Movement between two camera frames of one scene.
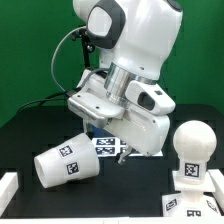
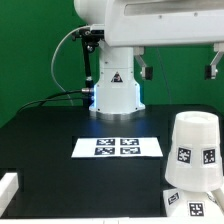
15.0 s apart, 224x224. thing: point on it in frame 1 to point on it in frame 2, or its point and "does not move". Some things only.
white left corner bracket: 9,184 does not move
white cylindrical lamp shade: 72,160 to 196,160
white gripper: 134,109 to 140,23
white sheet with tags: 115,146 does not move
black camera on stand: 86,42 does not move
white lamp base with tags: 191,201 does not move
